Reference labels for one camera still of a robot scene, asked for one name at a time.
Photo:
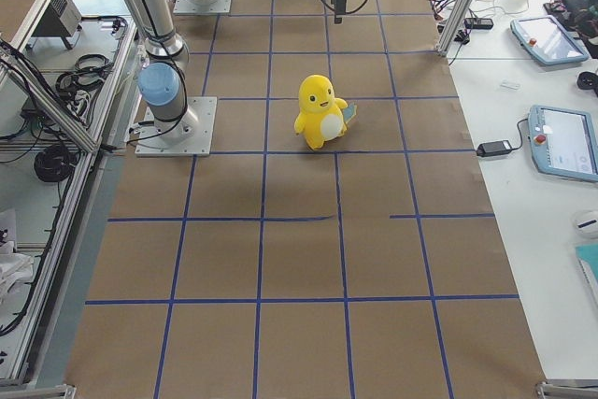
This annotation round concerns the black power adapter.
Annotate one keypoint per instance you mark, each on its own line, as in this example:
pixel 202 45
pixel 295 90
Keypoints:
pixel 494 148

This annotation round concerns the yellow plush toy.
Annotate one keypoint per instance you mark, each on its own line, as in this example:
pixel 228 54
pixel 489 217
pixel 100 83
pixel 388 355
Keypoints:
pixel 322 116

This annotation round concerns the blue teach pendant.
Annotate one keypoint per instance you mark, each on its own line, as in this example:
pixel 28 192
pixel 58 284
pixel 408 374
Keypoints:
pixel 563 142
pixel 547 41

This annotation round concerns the grey electronics box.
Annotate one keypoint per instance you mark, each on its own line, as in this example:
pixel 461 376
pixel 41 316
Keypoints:
pixel 60 19

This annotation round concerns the aluminium frame post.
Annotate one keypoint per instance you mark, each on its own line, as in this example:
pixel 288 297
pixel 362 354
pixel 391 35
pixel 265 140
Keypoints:
pixel 460 2

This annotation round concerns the blue teach pendant near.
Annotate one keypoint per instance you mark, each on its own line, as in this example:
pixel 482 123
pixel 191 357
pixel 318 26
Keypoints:
pixel 563 142

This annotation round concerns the blue teach pendant far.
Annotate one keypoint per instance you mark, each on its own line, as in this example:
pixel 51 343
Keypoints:
pixel 547 41

